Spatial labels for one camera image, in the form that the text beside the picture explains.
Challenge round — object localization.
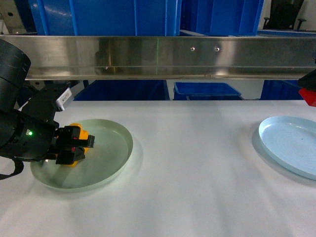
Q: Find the blue bin upper right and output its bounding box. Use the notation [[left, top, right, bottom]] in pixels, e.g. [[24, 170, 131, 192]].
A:
[[257, 30, 316, 38]]

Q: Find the blue bin lower right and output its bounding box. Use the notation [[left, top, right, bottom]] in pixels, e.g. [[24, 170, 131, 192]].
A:
[[260, 80, 303, 100]]

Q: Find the large blue bin upper left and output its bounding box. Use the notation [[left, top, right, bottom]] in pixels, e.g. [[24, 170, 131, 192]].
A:
[[29, 0, 182, 36]]

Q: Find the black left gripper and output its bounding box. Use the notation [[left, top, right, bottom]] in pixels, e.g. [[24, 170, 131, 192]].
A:
[[0, 86, 95, 165]]

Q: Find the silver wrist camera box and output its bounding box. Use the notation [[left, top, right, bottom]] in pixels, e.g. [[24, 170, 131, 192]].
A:
[[55, 88, 74, 112]]

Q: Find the stainless steel shelf rail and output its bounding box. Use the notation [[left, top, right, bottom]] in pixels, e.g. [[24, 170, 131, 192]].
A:
[[1, 35, 316, 80]]

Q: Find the yellow toy block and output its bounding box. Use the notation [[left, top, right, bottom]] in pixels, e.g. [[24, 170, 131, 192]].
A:
[[66, 123, 89, 167]]

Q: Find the blue bin lower left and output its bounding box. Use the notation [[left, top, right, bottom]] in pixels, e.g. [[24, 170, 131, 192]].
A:
[[75, 80, 170, 101]]

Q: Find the light green plate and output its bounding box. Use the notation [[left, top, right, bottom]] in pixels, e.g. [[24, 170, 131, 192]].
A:
[[30, 119, 133, 193]]

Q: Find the light blue plate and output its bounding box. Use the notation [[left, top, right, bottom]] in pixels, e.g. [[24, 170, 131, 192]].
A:
[[258, 116, 316, 180]]

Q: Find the red toy block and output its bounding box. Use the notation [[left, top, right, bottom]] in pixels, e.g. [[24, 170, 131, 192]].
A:
[[299, 88, 316, 107]]

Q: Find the small blue bin below rail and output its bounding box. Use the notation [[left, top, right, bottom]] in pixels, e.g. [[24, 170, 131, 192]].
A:
[[174, 82, 243, 101]]

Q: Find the blue bin upper centre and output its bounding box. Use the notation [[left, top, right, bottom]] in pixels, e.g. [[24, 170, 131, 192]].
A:
[[180, 0, 264, 37]]

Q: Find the black office chair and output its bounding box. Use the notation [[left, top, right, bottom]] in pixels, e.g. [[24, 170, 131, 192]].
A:
[[263, 0, 304, 30]]

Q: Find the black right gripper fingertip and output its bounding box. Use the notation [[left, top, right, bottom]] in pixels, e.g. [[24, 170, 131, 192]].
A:
[[297, 69, 316, 89]]

